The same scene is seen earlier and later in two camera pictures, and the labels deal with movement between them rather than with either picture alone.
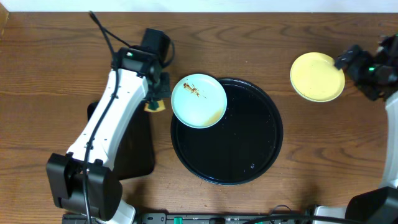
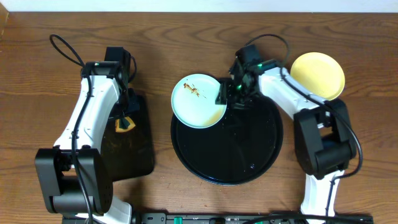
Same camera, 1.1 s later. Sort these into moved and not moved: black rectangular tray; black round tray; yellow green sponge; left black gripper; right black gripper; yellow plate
Moved: left black gripper; yellow green sponge; right black gripper
Not moved: black rectangular tray; yellow plate; black round tray
